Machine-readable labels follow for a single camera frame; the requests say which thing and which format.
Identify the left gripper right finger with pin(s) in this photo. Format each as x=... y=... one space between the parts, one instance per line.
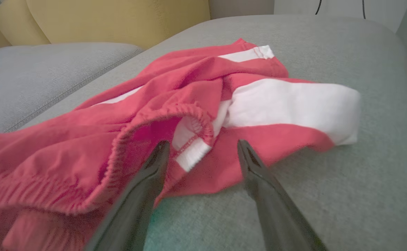
x=276 y=212

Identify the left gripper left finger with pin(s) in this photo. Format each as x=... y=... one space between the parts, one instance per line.
x=137 y=205

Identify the red white jersey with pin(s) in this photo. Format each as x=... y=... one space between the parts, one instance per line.
x=84 y=139

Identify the large grey sofa seat cushion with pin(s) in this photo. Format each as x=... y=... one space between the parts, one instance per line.
x=329 y=209

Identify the small grey sofa seat cushion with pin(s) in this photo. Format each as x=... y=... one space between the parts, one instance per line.
x=32 y=80

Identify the wide yellow sofa back cushion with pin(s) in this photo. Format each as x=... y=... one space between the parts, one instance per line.
x=119 y=21

